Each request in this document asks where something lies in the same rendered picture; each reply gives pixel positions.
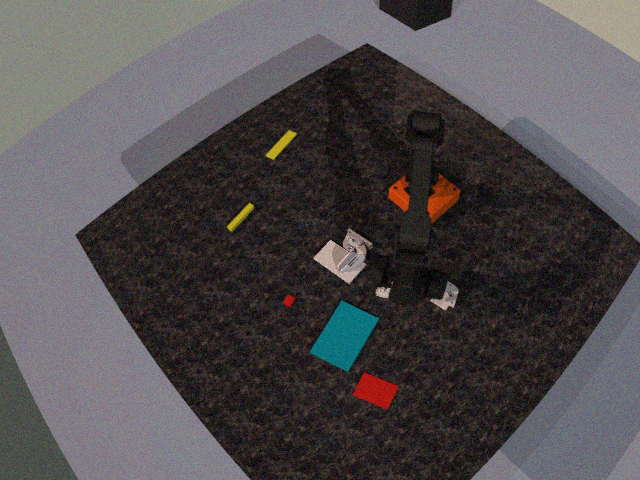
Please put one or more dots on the teal flat rectangular plate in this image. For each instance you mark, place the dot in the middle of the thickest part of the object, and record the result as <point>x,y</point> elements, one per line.
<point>343,338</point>

